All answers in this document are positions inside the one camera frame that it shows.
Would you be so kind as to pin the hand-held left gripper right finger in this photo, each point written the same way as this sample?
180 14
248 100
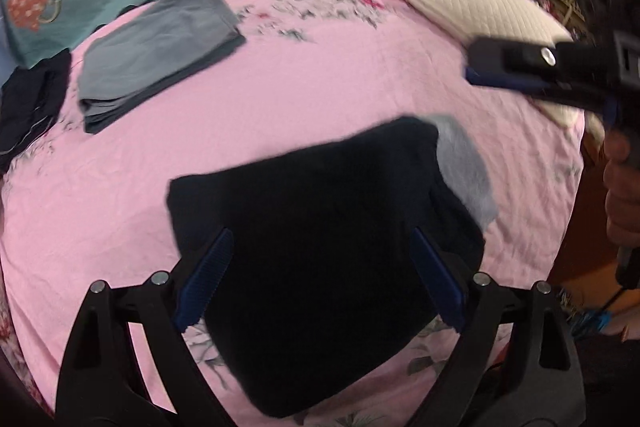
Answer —
440 277

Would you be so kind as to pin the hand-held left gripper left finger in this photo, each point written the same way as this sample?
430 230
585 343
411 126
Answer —
205 277

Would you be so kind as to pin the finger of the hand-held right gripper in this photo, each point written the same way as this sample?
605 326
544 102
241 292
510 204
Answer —
500 62

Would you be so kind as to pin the black pants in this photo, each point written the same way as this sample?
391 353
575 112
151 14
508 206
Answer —
325 257

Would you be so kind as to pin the folded grey pants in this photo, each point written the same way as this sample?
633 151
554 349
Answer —
155 52

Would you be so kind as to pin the person's right hand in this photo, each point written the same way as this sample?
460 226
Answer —
622 187

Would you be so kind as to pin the pink floral bedsheet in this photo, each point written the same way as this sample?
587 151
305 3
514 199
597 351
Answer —
125 182

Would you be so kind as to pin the teal patterned cloth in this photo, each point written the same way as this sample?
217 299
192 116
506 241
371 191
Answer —
592 324

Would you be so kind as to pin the folded navy garment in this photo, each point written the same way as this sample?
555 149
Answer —
30 107

